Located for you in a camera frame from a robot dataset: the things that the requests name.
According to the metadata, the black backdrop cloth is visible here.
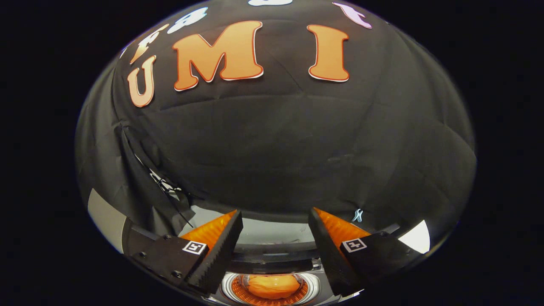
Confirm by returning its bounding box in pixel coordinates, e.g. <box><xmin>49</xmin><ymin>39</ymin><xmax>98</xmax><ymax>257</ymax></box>
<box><xmin>76</xmin><ymin>0</ymin><xmax>476</xmax><ymax>255</ymax></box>

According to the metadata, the grey board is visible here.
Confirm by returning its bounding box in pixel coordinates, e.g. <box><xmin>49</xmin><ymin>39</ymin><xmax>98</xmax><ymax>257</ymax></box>
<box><xmin>88</xmin><ymin>189</ymin><xmax>128</xmax><ymax>251</ymax></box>

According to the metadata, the white board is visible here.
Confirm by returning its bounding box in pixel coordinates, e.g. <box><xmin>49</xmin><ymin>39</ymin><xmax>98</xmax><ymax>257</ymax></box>
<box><xmin>399</xmin><ymin>220</ymin><xmax>431</xmax><ymax>254</ymax></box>

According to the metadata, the black and white cable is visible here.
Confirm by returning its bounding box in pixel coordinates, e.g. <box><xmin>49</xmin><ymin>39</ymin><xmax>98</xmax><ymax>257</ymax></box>
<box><xmin>136</xmin><ymin>155</ymin><xmax>194</xmax><ymax>228</ymax></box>

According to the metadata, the grey washing machine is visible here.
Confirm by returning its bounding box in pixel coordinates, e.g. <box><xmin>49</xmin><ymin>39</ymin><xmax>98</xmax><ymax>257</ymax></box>
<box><xmin>210</xmin><ymin>255</ymin><xmax>366</xmax><ymax>306</ymax></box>

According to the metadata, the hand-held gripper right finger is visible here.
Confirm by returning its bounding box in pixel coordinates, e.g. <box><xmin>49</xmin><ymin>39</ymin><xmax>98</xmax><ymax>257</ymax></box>
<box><xmin>308</xmin><ymin>207</ymin><xmax>421</xmax><ymax>298</ymax></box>

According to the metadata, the yellow shirt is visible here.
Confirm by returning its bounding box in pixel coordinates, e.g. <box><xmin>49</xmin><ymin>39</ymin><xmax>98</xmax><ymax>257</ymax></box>
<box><xmin>247</xmin><ymin>274</ymin><xmax>301</xmax><ymax>299</ymax></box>

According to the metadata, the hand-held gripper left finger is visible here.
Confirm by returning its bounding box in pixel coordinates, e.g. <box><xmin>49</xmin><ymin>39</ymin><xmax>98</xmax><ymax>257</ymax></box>
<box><xmin>130</xmin><ymin>210</ymin><xmax>244</xmax><ymax>297</ymax></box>

